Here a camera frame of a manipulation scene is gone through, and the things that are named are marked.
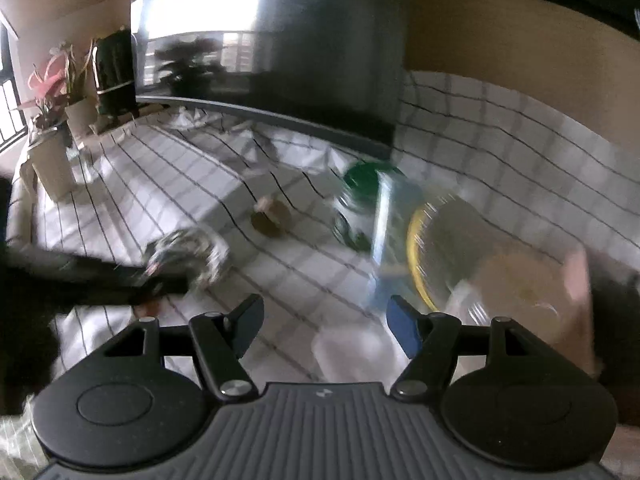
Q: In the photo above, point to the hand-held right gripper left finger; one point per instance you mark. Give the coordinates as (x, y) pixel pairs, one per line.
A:
(251, 321)

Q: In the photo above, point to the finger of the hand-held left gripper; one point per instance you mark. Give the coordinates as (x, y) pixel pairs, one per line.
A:
(165, 285)

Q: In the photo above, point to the white checkered cloth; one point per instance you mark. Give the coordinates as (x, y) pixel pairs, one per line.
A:
(175, 180)

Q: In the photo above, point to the dark tall object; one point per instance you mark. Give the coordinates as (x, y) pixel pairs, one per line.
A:
(116, 70)

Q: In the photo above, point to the pink cardboard box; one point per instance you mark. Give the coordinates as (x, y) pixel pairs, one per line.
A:
(550, 305)

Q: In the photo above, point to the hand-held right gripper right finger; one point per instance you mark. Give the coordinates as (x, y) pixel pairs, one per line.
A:
(403, 326)

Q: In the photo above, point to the small brown plush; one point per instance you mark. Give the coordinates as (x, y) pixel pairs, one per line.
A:
(270, 217)

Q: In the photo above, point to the barred window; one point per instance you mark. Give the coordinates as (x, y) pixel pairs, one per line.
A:
(9, 95)

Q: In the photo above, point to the yellow sequined round cushion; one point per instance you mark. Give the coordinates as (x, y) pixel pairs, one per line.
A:
(440, 240)

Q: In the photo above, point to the green plant in white pot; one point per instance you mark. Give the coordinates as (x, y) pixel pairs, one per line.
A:
(80, 110)

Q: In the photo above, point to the black flat television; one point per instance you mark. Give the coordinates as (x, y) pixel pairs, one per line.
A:
(280, 45)

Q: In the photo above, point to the person's left forearm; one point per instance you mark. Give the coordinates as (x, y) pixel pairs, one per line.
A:
(22, 340)

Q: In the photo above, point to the pink-leaf plant in white pot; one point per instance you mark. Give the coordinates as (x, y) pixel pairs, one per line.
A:
(50, 160)

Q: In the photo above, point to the green white can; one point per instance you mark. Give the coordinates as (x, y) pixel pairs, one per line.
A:
(357, 210)

